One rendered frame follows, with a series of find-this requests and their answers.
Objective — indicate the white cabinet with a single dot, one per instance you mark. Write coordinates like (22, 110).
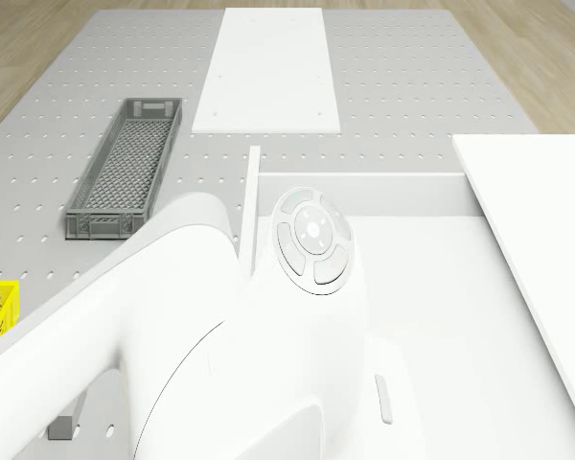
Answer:
(536, 215)

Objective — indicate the white board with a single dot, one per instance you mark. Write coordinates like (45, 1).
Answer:
(268, 72)

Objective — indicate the white drawer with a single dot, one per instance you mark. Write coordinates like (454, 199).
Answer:
(436, 287)

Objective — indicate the grey cube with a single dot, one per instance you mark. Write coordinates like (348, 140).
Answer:
(60, 428)

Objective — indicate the dark grey basket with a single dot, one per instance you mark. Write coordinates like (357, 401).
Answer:
(124, 167)

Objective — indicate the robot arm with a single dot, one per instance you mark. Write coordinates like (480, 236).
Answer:
(196, 335)

